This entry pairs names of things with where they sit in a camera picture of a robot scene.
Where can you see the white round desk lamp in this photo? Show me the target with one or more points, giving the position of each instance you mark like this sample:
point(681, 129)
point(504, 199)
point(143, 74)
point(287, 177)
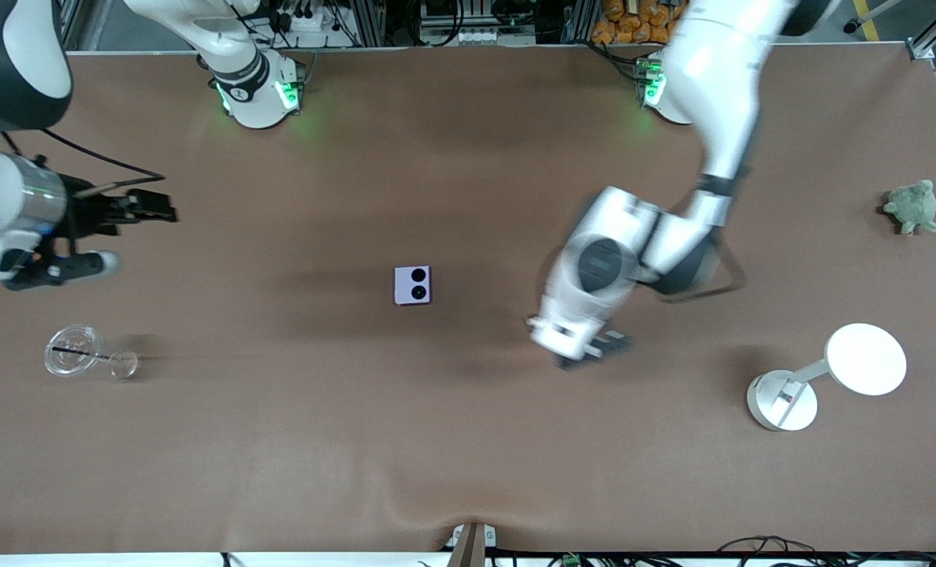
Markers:
point(866, 358)

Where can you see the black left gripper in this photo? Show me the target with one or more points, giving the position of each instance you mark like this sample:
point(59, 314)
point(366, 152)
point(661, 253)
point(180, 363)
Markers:
point(612, 343)

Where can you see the orange toys pile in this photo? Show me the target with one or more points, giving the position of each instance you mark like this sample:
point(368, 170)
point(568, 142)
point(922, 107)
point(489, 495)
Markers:
point(633, 20)

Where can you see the aluminium frame post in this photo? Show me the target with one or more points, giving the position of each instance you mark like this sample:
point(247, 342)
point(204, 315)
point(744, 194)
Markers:
point(367, 24)

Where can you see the grey electronics box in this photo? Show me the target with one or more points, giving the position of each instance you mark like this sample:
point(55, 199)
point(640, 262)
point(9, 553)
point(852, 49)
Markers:
point(456, 35)

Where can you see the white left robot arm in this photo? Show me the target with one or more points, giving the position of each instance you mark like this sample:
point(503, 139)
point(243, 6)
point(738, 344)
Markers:
point(712, 79)

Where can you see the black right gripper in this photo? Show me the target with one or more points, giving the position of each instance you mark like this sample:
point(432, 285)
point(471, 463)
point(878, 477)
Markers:
point(87, 213)

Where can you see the white flip phone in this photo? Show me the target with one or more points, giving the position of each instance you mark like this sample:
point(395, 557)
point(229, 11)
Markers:
point(405, 287)

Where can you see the green plush turtle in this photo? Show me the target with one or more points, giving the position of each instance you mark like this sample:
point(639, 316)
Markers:
point(913, 206)

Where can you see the black drinking straw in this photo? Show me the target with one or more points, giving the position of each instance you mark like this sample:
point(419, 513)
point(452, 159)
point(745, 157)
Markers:
point(82, 352)

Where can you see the clear plastic lidded cup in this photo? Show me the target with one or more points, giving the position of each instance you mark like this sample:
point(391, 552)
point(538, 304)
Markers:
point(62, 362)

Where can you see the white power strip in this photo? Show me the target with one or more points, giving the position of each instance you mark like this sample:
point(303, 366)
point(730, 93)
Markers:
point(302, 20)

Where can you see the metal mount bracket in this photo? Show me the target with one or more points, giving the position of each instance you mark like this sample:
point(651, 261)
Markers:
point(472, 547)

